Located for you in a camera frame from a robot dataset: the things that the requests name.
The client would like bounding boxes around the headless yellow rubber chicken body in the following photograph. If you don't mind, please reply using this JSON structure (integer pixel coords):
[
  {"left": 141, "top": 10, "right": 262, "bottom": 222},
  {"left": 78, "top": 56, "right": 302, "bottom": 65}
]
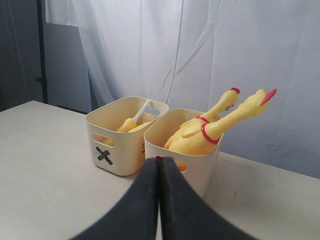
[{"left": 93, "top": 118, "right": 151, "bottom": 147}]

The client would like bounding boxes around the black light stand pole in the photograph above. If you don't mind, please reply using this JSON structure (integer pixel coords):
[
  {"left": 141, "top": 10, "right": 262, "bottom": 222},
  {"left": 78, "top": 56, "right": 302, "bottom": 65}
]
[{"left": 36, "top": 0, "right": 49, "bottom": 104}]

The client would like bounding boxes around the yellow rubber chicken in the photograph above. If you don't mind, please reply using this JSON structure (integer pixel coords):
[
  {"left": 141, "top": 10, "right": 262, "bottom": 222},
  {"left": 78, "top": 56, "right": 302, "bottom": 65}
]
[
  {"left": 164, "top": 87, "right": 241, "bottom": 149},
  {"left": 167, "top": 88, "right": 277, "bottom": 156}
]

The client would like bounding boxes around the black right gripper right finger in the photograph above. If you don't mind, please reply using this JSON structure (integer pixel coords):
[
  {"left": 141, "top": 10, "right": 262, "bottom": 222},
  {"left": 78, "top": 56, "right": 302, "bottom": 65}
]
[{"left": 159, "top": 157, "right": 253, "bottom": 240}]

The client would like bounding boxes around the cream bin marked X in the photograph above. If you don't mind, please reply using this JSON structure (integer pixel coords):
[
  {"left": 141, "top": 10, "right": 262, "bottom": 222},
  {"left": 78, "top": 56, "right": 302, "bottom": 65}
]
[{"left": 85, "top": 96, "right": 169, "bottom": 176}]

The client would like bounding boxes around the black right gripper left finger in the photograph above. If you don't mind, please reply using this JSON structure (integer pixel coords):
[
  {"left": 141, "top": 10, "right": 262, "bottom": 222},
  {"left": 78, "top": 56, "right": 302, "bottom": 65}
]
[{"left": 72, "top": 158, "right": 159, "bottom": 240}]

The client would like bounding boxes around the cream bin marked O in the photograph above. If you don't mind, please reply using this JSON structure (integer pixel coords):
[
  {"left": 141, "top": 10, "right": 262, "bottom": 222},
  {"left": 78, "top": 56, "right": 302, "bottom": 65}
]
[{"left": 143, "top": 108, "right": 220, "bottom": 198}]

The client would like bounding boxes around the detached chicken head with tube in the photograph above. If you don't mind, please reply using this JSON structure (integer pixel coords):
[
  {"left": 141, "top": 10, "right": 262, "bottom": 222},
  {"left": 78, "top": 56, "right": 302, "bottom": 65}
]
[{"left": 117, "top": 99, "right": 151, "bottom": 133}]

